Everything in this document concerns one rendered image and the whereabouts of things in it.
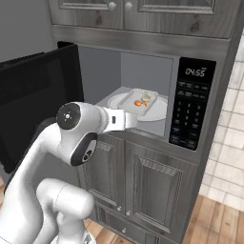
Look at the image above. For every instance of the grey wooden drawer front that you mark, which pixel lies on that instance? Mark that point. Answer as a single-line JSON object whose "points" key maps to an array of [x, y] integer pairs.
{"points": [[139, 230]]}

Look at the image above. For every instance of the round silver cupboard knob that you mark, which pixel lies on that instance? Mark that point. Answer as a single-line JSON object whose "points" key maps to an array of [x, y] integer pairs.
{"points": [[119, 208], [111, 5], [128, 6], [128, 213]]}

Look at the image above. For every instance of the round silver drawer knob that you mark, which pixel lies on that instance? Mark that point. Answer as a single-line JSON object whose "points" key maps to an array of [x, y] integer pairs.
{"points": [[124, 231]]}

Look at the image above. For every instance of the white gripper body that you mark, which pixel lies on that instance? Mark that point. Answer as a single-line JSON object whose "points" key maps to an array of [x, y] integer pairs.
{"points": [[131, 120]]}

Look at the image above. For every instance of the black microwave door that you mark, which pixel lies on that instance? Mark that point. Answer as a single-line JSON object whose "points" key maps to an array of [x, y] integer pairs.
{"points": [[35, 101]]}

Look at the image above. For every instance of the microwave start button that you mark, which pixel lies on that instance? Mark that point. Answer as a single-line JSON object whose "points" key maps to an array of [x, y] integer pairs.
{"points": [[191, 144]]}

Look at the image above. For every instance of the grey wooden cupboard door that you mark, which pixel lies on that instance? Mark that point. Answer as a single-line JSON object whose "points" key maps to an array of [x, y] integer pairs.
{"points": [[85, 14], [108, 171], [178, 19], [158, 187]]}

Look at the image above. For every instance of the clear tupperware container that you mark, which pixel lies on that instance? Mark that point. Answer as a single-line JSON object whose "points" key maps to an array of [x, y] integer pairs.
{"points": [[132, 97]]}

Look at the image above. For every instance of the black microwave oven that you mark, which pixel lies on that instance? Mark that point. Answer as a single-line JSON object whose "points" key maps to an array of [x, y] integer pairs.
{"points": [[193, 105]]}

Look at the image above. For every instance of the white round turntable plate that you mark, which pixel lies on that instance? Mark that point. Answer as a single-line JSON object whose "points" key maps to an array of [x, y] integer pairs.
{"points": [[157, 111]]}

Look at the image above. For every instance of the pale garlic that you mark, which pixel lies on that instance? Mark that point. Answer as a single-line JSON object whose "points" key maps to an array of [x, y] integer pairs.
{"points": [[146, 95]]}

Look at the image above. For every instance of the orange shrimp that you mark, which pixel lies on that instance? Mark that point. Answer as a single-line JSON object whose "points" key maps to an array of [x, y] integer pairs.
{"points": [[139, 103]]}

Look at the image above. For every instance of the grey wooden cupboard frame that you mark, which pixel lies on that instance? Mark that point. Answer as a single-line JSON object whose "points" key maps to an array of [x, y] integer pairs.
{"points": [[139, 39]]}

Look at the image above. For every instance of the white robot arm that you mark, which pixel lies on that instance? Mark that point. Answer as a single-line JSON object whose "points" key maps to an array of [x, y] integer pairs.
{"points": [[35, 165]]}

